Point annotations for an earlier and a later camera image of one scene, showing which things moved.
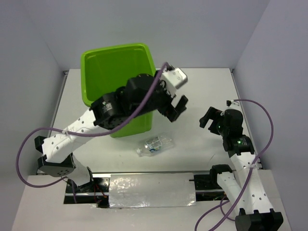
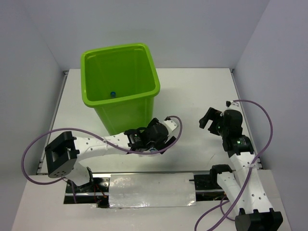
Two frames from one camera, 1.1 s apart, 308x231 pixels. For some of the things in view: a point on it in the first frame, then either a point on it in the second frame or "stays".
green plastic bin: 105,68 stays
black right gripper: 214,114 stays
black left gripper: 167,109 -> 160,145
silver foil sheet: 152,190 stays
